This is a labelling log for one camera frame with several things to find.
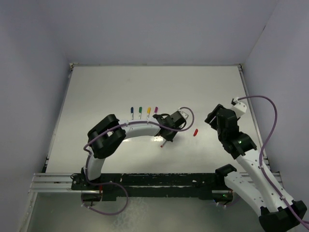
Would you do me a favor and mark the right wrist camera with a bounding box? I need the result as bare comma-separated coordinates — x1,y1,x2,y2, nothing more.
230,97,247,118

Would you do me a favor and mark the aluminium rail frame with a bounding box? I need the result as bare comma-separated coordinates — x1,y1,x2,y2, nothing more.
29,173,72,193

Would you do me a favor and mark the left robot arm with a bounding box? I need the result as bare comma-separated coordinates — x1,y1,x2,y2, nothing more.
82,108,189,189

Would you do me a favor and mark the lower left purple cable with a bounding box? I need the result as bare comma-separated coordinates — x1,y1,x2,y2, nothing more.
81,181,129,215

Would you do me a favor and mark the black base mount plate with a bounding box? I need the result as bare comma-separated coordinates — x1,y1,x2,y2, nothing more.
71,173,234,202

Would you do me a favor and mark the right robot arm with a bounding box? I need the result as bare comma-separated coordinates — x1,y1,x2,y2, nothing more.
205,102,307,232

